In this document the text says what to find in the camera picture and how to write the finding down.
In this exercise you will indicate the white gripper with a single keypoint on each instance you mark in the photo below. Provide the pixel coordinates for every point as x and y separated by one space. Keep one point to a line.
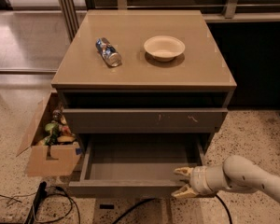
198 179

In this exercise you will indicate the grey drawer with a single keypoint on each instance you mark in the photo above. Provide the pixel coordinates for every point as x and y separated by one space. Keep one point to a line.
136 120
136 165

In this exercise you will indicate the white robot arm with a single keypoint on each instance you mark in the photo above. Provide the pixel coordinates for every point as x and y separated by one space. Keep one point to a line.
235 174

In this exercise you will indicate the grey top drawer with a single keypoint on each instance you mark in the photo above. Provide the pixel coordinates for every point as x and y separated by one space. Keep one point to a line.
136 120

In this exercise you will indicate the grey drawer cabinet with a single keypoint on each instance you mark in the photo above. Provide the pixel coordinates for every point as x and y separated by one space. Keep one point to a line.
198 78

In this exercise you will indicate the black tape floor marker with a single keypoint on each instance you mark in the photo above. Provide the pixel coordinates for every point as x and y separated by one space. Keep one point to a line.
106 206

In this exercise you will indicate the white paper bowl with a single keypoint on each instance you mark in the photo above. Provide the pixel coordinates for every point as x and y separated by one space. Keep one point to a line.
164 48

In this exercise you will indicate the toy food items in box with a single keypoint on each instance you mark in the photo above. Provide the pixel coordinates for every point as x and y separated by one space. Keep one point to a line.
58 131

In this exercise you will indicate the black power strip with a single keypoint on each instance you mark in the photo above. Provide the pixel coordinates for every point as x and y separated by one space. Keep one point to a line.
39 197

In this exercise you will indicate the cardboard box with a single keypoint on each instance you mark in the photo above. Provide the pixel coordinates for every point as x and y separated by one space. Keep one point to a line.
44 160

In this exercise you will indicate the blue silver soda can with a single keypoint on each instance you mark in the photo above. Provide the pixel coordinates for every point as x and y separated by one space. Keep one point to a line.
109 54

